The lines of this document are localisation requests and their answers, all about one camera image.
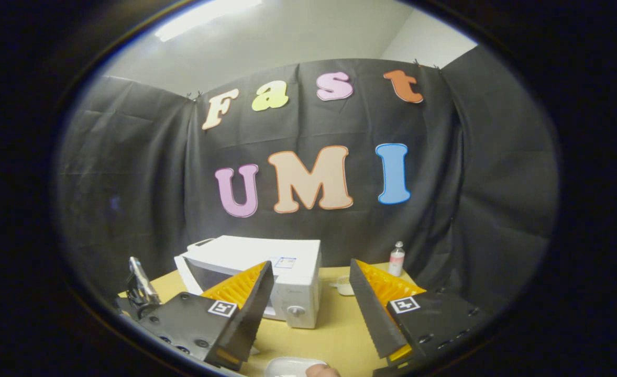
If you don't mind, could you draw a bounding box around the white plate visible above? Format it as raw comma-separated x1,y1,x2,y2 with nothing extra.
264,357,330,377

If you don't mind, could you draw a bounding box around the small clear bottle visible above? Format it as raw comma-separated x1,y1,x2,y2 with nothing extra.
389,241,405,277

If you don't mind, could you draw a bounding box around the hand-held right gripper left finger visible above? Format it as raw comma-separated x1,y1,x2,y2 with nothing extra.
137,260,276,371

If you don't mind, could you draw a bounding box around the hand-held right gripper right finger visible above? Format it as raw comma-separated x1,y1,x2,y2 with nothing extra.
348,258,491,376

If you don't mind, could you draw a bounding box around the white microwave oven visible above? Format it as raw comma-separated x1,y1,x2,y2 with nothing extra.
174,235,323,329

